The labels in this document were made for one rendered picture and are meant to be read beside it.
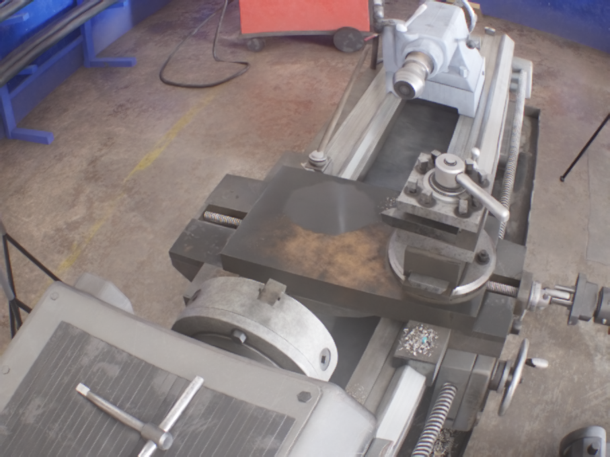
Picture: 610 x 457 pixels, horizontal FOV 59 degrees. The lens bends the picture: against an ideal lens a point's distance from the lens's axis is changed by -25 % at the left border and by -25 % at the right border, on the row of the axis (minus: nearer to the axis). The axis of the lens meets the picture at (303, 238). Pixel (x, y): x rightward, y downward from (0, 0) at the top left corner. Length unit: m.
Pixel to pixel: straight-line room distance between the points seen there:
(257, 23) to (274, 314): 3.47
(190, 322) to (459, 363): 0.64
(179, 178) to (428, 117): 1.43
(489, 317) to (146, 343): 0.83
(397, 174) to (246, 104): 1.89
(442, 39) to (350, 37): 2.43
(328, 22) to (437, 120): 2.14
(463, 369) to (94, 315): 0.84
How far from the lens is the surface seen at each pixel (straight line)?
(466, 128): 2.04
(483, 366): 1.42
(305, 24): 4.30
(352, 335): 1.57
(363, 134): 1.93
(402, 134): 2.16
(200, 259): 1.54
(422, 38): 1.90
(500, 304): 1.45
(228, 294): 0.99
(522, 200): 2.51
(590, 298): 1.42
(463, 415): 1.57
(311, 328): 0.99
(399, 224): 1.29
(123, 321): 0.82
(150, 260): 2.88
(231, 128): 3.56
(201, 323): 0.99
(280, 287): 1.01
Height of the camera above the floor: 1.93
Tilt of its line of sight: 42 degrees down
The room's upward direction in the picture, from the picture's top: 4 degrees counter-clockwise
